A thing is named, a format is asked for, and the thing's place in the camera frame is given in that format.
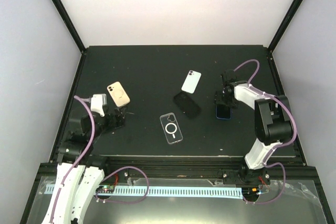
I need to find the beige cased phone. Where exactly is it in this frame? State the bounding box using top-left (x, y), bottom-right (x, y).
top-left (107, 81), bottom-right (130, 107)

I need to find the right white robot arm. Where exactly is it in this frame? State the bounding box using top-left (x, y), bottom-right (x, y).
top-left (215, 70), bottom-right (297, 184)

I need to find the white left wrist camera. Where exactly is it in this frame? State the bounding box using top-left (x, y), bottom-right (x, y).
top-left (90, 94), bottom-right (107, 117)

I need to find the white smartphone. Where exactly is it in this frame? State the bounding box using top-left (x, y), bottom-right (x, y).
top-left (181, 70), bottom-right (202, 94)

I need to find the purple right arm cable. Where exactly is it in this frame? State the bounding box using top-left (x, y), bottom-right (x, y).
top-left (234, 60), bottom-right (298, 167)

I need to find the left green circuit board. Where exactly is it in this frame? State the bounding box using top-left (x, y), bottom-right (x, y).
top-left (96, 185), bottom-right (115, 194)

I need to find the right black frame post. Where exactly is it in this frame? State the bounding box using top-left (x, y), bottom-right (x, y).
top-left (268, 0), bottom-right (303, 53)

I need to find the right circuit board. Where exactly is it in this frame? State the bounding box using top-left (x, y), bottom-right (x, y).
top-left (241, 187), bottom-right (269, 196)

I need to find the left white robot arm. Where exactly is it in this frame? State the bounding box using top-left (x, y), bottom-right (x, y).
top-left (42, 105), bottom-right (127, 223)

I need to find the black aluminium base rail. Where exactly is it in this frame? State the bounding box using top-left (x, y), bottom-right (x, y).
top-left (39, 155), bottom-right (320, 185)

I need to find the black frame post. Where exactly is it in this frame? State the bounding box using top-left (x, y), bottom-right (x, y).
top-left (268, 0), bottom-right (303, 53)
top-left (51, 0), bottom-right (86, 53)

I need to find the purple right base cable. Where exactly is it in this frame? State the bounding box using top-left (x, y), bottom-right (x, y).
top-left (243, 162), bottom-right (286, 205)

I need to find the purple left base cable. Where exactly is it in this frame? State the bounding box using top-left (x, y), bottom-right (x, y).
top-left (94, 166), bottom-right (150, 205)

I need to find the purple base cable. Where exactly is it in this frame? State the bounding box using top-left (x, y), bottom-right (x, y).
top-left (94, 166), bottom-right (150, 205)
top-left (243, 162), bottom-right (286, 205)

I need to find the black phone case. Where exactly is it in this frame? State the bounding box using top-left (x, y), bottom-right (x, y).
top-left (173, 91), bottom-right (201, 119)

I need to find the blue smartphone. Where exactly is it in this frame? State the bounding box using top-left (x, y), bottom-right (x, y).
top-left (216, 104), bottom-right (232, 120)

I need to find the left black frame post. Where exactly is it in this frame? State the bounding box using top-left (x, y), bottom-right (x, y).
top-left (51, 0), bottom-right (86, 53)

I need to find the white slotted cable duct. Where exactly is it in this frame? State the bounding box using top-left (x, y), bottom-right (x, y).
top-left (44, 184), bottom-right (244, 200)

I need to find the clear acrylic sheet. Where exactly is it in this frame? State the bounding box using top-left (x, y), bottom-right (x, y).
top-left (26, 176), bottom-right (326, 224)

